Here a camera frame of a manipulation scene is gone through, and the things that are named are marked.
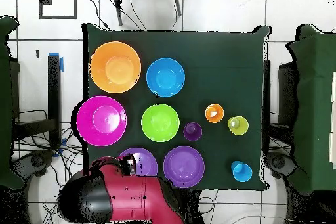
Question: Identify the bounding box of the purple bowl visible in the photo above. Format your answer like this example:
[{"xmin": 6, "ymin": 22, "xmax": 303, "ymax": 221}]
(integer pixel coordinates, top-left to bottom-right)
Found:
[
  {"xmin": 163, "ymin": 145, "xmax": 206, "ymax": 189},
  {"xmin": 117, "ymin": 146, "xmax": 159, "ymax": 177}
]

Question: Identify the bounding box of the green bowl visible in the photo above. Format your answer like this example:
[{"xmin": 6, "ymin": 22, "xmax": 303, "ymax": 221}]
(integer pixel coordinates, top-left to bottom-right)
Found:
[{"xmin": 140, "ymin": 103, "xmax": 181, "ymax": 143}]

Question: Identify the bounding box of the purple cup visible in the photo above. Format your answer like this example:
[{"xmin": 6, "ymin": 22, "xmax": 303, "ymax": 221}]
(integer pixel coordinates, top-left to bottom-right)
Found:
[{"xmin": 182, "ymin": 122, "xmax": 203, "ymax": 142}]

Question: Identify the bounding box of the blue bowl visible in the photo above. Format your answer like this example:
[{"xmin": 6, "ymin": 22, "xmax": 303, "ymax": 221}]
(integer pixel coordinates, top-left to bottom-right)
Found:
[{"xmin": 146, "ymin": 57, "xmax": 186, "ymax": 98}]

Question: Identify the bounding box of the orange cup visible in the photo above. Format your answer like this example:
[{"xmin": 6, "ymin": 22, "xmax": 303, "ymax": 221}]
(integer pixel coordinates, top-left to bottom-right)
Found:
[{"xmin": 205, "ymin": 103, "xmax": 225, "ymax": 124}]

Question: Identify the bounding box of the dark green table cloth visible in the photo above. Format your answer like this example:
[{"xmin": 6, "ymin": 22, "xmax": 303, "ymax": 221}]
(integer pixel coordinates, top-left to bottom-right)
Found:
[{"xmin": 81, "ymin": 22, "xmax": 272, "ymax": 192}]

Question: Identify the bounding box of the pink bowl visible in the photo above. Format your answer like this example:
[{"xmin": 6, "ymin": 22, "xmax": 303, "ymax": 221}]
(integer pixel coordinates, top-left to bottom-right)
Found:
[{"xmin": 76, "ymin": 95, "xmax": 128, "ymax": 148}]

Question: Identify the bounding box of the orange bowl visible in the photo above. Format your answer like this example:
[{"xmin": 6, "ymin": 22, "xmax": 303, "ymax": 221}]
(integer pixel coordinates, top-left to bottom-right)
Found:
[{"xmin": 89, "ymin": 41, "xmax": 142, "ymax": 94}]

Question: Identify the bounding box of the yellow cup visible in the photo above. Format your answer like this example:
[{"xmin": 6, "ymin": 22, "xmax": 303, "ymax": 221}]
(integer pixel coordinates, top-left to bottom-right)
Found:
[{"xmin": 227, "ymin": 116, "xmax": 249, "ymax": 136}]

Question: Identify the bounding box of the blue cup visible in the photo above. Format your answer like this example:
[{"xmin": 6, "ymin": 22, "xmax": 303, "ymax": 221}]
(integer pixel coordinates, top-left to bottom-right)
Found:
[{"xmin": 230, "ymin": 160, "xmax": 253, "ymax": 183}]

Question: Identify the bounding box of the blue tape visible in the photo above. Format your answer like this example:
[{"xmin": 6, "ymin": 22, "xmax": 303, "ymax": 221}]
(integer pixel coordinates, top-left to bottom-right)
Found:
[{"xmin": 49, "ymin": 53, "xmax": 64, "ymax": 73}]

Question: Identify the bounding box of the green cloth covered table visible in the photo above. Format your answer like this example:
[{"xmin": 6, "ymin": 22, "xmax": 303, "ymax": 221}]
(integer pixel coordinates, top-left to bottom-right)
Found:
[
  {"xmin": 285, "ymin": 23, "xmax": 336, "ymax": 196},
  {"xmin": 0, "ymin": 15, "xmax": 25, "ymax": 190}
]

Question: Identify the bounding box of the floor cable bundle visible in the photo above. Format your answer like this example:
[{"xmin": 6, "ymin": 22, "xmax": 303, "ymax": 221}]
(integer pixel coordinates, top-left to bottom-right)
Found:
[{"xmin": 12, "ymin": 126, "xmax": 86, "ymax": 224}]

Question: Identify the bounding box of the black table frame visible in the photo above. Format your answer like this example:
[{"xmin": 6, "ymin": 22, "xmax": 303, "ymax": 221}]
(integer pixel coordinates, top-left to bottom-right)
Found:
[{"xmin": 11, "ymin": 54, "xmax": 62, "ymax": 149}]

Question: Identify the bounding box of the black square floor frame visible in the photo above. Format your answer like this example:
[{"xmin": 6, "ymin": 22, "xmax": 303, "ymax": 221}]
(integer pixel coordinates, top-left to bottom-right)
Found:
[{"xmin": 38, "ymin": 0, "xmax": 77, "ymax": 20}]

